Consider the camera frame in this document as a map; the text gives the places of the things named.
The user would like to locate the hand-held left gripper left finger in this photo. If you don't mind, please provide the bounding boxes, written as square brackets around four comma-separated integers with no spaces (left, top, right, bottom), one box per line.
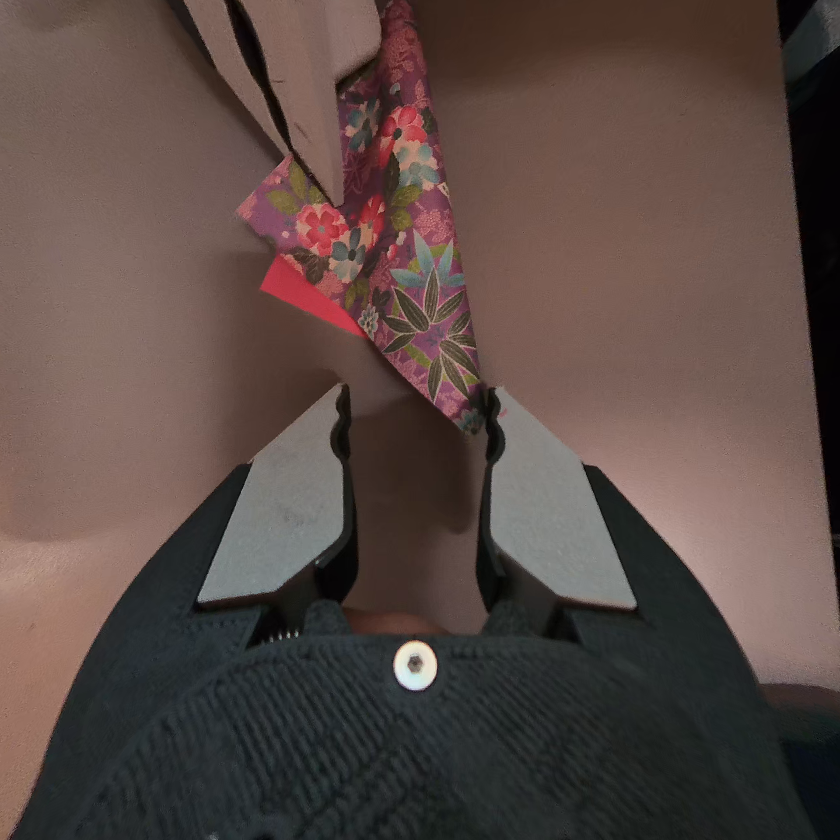
[197,384,360,605]

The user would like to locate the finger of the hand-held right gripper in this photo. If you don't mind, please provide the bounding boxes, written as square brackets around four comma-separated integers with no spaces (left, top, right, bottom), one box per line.
[241,0,383,206]
[182,0,291,158]

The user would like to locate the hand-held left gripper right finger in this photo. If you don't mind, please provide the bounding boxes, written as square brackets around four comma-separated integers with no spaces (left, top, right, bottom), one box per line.
[476,386,637,619]

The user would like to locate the red floral-backed origami paper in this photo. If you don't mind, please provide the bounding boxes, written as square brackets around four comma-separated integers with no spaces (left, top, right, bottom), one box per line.
[235,0,488,437]

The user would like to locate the dark grey object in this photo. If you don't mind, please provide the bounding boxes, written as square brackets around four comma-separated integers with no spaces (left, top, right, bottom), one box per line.
[779,0,840,112]

